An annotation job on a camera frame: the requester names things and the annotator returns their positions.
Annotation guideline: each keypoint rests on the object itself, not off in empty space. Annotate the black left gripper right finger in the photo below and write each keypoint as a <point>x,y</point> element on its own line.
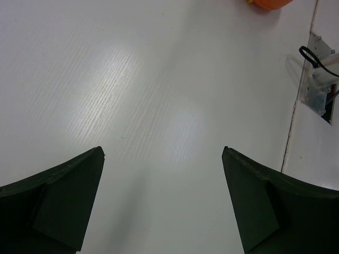
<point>276,213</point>

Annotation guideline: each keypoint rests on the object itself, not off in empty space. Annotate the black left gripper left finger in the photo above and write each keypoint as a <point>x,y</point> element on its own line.
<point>49,212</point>

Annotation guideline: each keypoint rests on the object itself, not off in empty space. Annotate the orange round divided container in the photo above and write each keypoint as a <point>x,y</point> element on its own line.
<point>271,4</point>

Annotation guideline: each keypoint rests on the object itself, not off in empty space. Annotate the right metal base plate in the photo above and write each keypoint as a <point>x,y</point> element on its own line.
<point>319,80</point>

